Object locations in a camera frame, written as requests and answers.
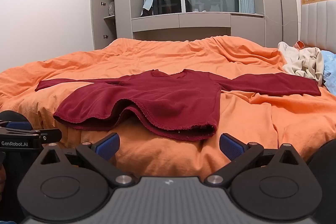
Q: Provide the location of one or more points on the cream crumpled clothes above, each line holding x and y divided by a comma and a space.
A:
302, 61

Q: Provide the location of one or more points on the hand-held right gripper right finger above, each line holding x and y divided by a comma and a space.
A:
231, 146

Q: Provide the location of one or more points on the dark red long-sleeve shirt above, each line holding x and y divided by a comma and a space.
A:
157, 98

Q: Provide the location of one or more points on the white bag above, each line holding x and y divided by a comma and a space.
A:
111, 8

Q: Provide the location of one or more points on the small orange cloth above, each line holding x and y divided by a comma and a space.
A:
299, 45

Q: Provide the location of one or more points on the dark item on sill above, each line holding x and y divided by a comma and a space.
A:
146, 12

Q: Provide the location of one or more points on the grey open wardrobe door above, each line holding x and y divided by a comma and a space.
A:
96, 3

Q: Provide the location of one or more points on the grey window bench cabinet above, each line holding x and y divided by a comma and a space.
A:
197, 19

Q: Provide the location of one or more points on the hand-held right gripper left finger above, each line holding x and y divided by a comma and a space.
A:
107, 145

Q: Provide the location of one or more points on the light blue garment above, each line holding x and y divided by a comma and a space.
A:
330, 69

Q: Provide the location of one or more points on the orange duvet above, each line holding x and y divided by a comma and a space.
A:
183, 56

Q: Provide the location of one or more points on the grey padded headboard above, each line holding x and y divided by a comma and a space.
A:
317, 24

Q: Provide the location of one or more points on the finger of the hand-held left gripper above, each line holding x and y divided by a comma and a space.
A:
50, 135

